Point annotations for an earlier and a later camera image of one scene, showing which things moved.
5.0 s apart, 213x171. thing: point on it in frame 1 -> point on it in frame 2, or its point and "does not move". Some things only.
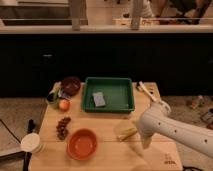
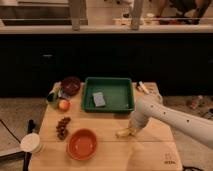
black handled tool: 28,154 does not move
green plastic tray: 118,94 does not move
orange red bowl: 82,144 does not move
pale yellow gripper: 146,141 -> 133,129
